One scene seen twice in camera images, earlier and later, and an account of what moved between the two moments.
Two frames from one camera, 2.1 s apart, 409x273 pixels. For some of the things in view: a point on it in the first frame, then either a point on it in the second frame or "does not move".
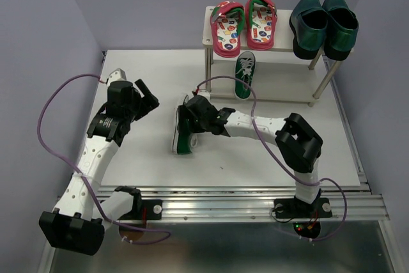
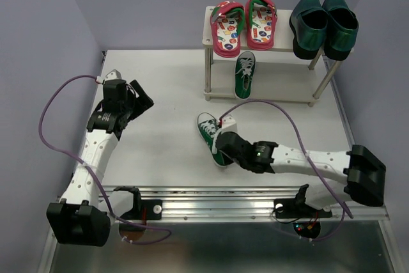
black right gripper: [195, 128] -> [234, 133]
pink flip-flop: [226, 20] does not move
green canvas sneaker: [185, 140] -> [209, 126]
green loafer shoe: [308, 22] does not move
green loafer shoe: [342, 27] does not move
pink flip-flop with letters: [261, 15] does not move
